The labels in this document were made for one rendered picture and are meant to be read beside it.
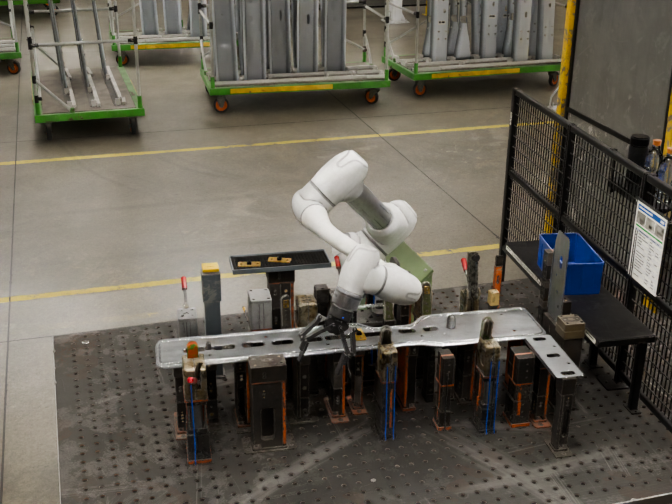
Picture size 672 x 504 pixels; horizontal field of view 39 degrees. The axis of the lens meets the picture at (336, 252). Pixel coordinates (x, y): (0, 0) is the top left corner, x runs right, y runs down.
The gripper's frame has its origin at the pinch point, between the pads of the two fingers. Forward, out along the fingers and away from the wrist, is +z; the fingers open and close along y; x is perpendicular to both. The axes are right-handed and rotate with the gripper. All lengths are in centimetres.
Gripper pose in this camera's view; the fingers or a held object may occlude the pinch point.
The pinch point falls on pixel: (319, 364)
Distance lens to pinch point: 312.9
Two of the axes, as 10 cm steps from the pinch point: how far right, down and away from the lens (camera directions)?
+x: 2.4, 2.1, -9.5
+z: -3.8, 9.2, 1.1
